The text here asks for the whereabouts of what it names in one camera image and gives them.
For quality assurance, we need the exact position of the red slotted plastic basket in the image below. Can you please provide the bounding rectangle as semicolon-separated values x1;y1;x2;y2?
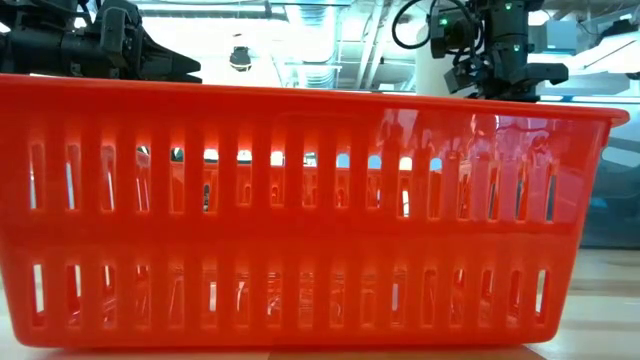
0;73;631;350
134;145;451;209

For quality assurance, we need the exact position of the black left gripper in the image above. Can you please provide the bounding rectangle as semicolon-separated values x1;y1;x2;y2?
91;0;204;85

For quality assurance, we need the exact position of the black looped cable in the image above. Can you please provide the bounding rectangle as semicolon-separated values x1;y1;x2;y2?
391;0;481;51

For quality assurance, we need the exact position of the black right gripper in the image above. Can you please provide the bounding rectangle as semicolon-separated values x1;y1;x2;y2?
443;58;571;104

